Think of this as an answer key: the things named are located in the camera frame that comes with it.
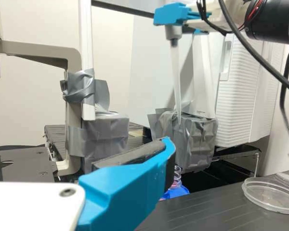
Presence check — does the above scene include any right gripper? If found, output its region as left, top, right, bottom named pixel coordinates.
left=153, top=0, right=235, bottom=36

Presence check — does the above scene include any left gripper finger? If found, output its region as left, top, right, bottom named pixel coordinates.
left=77, top=136, right=177, bottom=231

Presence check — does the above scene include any pipette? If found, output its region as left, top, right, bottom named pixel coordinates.
left=164, top=24, right=184, bottom=126

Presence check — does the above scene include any red liquid bottle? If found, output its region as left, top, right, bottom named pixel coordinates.
left=158, top=165, right=190, bottom=202

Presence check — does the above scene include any grey taped block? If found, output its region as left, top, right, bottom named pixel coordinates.
left=65, top=111, right=130, bottom=169
left=147, top=107, right=219, bottom=173

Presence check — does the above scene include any white incubator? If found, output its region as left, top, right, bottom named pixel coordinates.
left=214, top=33, right=289, bottom=148

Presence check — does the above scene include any white pipette stand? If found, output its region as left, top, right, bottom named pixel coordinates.
left=78, top=0, right=218, bottom=121

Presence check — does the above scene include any petri dish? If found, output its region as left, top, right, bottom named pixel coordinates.
left=241, top=177, right=289, bottom=215

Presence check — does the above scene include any cream microscope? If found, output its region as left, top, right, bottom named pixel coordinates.
left=0, top=0, right=84, bottom=182

